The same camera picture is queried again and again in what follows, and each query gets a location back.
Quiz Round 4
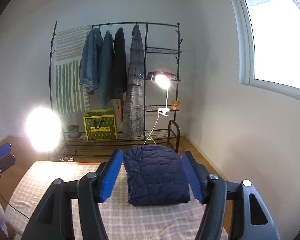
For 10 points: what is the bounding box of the green striped wall hanging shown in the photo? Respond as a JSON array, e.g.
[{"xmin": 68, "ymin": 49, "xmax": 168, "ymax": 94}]
[{"xmin": 54, "ymin": 25, "xmax": 93, "ymax": 114}]

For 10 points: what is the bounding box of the green plant pot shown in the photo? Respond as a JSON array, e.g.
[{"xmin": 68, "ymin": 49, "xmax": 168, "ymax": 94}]
[{"xmin": 67, "ymin": 124, "xmax": 80, "ymax": 138}]

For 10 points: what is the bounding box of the blue denim jacket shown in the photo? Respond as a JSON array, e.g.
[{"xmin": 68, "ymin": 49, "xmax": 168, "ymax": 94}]
[{"xmin": 79, "ymin": 27, "xmax": 104, "ymax": 95}]

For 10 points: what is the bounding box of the black metal clothes rack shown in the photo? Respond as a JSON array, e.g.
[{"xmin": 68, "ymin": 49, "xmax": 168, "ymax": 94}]
[{"xmin": 48, "ymin": 21, "xmax": 183, "ymax": 157}]

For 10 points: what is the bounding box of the bright round studio light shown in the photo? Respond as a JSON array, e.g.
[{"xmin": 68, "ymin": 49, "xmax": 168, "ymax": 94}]
[{"xmin": 25, "ymin": 106, "xmax": 62, "ymax": 152}]

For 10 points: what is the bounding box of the white lamp cable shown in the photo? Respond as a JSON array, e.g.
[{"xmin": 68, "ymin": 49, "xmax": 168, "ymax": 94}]
[{"xmin": 142, "ymin": 114, "xmax": 161, "ymax": 147}]

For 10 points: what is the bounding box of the black tube frame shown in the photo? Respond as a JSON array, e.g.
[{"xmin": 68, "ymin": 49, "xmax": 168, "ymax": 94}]
[{"xmin": 167, "ymin": 120, "xmax": 181, "ymax": 154}]

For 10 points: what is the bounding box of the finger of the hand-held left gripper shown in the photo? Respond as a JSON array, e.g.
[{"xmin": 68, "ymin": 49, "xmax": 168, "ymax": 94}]
[
  {"xmin": 0, "ymin": 143, "xmax": 12, "ymax": 161},
  {"xmin": 0, "ymin": 154, "xmax": 16, "ymax": 173}
]

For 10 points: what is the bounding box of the navy puffer jacket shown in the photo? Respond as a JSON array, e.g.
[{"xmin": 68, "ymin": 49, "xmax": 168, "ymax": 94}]
[{"xmin": 122, "ymin": 145, "xmax": 190, "ymax": 207}]

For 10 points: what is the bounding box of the pink plaid blanket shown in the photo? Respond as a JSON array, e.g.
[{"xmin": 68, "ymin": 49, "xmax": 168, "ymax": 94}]
[{"xmin": 5, "ymin": 161, "xmax": 229, "ymax": 240}]

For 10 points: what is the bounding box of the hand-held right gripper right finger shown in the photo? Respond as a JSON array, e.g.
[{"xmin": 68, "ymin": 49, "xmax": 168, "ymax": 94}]
[{"xmin": 182, "ymin": 151, "xmax": 280, "ymax": 240}]

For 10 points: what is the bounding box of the black cable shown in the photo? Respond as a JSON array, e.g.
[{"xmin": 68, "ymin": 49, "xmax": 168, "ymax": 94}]
[{"xmin": 0, "ymin": 187, "xmax": 30, "ymax": 220}]

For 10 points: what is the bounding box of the grey plaid coat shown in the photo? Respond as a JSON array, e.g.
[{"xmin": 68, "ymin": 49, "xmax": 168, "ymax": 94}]
[{"xmin": 122, "ymin": 24, "xmax": 145, "ymax": 139}]

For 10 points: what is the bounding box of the white clip lamp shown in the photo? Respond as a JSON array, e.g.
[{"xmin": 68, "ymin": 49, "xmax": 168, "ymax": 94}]
[{"xmin": 155, "ymin": 72, "xmax": 171, "ymax": 117}]

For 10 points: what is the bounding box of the yellow green patterned bag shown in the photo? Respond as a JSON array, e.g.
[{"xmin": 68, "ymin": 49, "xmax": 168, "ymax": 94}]
[{"xmin": 83, "ymin": 108, "xmax": 118, "ymax": 140}]

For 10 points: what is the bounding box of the teal denim jacket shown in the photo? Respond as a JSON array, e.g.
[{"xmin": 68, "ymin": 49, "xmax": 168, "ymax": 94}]
[{"xmin": 99, "ymin": 30, "xmax": 115, "ymax": 108}]

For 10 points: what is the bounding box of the black coat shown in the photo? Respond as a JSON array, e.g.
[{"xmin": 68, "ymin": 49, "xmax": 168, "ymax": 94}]
[{"xmin": 113, "ymin": 27, "xmax": 127, "ymax": 99}]

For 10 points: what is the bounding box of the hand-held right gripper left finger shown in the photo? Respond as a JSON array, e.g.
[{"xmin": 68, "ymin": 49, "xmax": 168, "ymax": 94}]
[{"xmin": 21, "ymin": 149, "xmax": 124, "ymax": 240}]

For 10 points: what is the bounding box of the white framed window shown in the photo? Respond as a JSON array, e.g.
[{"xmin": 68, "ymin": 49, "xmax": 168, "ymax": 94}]
[{"xmin": 226, "ymin": 0, "xmax": 300, "ymax": 103}]

